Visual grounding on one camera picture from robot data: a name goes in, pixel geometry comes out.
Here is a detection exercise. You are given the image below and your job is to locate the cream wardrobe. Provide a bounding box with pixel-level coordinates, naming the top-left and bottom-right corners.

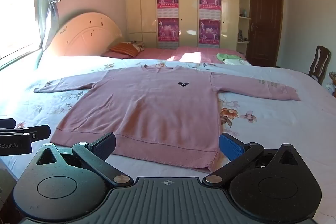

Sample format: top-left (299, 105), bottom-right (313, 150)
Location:
top-left (125, 0), bottom-right (297, 50)

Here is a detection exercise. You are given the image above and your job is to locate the pink checked bed sheet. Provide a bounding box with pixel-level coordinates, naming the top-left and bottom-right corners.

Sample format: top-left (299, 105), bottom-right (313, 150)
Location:
top-left (101, 46), bottom-right (247, 65)

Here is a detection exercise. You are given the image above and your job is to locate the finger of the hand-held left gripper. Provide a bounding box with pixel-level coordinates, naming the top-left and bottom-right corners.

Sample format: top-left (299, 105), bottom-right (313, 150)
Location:
top-left (26, 125), bottom-right (51, 142)
top-left (0, 118), bottom-right (16, 130)

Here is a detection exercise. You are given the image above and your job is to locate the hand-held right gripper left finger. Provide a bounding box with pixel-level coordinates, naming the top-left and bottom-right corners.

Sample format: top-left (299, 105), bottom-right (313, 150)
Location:
top-left (35, 132), bottom-right (133, 187)

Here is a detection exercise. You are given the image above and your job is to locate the cream corner shelf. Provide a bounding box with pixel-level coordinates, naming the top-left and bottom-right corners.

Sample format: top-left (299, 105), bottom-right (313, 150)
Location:
top-left (237, 0), bottom-right (253, 56)

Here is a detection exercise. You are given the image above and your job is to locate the dark wooden chair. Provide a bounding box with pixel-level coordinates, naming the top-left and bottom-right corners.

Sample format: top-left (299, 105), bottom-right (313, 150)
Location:
top-left (308, 46), bottom-right (332, 85)

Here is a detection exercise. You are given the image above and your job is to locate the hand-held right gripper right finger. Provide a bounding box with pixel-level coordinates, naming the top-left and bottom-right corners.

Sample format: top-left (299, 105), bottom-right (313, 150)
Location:
top-left (202, 133), bottom-right (302, 186)

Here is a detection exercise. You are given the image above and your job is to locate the dark brown wooden door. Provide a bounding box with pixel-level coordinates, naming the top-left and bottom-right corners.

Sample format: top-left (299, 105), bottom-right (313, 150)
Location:
top-left (247, 0), bottom-right (284, 67)

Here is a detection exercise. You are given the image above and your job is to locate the green cloth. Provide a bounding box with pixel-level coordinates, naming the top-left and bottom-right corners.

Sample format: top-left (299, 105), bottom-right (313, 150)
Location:
top-left (216, 53), bottom-right (243, 61)

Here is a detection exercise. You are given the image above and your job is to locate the window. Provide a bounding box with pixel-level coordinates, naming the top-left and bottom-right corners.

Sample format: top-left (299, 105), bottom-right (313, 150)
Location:
top-left (0, 0), bottom-right (44, 60)

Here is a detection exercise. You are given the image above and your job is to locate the orange striped pillow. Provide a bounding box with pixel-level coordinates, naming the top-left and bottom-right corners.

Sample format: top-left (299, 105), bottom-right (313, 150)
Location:
top-left (109, 43), bottom-right (140, 58)

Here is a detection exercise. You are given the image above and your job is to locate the stack of books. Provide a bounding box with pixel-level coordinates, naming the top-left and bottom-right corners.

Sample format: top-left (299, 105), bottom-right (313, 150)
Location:
top-left (128, 41), bottom-right (145, 51)

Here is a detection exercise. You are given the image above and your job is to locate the cream wooden headboard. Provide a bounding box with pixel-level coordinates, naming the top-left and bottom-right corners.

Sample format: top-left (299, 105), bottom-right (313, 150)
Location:
top-left (43, 12), bottom-right (123, 57)

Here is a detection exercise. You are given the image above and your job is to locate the floral white bed sheet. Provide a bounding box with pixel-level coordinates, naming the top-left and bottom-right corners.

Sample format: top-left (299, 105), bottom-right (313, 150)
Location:
top-left (0, 56), bottom-right (336, 189)

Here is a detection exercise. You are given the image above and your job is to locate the pink knit sweater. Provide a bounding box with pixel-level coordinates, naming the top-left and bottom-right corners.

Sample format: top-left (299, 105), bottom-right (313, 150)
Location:
top-left (34, 64), bottom-right (301, 172)

